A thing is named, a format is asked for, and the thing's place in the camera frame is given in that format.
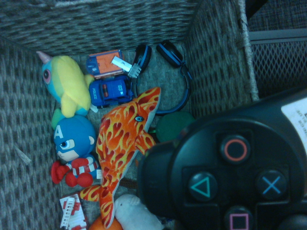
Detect green round object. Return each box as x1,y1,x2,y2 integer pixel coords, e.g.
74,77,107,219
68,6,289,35
155,111,196,144

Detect black gamepad with white sticker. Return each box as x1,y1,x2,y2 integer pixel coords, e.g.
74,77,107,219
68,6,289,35
136,86,307,230

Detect orange flame pattern shark plush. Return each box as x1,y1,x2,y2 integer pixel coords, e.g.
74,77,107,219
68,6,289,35
80,86,162,230

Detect orange ball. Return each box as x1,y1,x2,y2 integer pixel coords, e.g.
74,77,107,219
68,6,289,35
88,215,124,230

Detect white plush toy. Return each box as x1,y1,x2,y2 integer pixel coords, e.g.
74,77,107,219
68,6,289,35
114,194,166,230

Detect yellow blue plush with horn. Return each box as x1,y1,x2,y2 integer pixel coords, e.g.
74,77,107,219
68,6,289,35
35,50,95,130

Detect black blue headphones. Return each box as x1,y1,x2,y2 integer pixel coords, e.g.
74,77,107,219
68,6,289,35
130,40,193,116

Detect red white toy fire truck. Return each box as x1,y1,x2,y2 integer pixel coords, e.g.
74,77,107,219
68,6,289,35
59,193,89,230

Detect blue police toy car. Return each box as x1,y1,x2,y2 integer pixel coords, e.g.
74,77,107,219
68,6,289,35
88,76,134,109

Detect orange blue toy truck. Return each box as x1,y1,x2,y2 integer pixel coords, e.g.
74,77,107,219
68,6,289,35
85,49,125,79

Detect Captain America plush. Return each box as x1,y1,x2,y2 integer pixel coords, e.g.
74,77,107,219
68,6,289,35
50,115,103,188

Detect grey woven wicker basket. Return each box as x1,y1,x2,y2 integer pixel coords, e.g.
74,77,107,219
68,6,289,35
0,0,260,230

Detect white paper tag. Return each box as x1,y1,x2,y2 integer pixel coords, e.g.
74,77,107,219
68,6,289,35
111,57,133,72

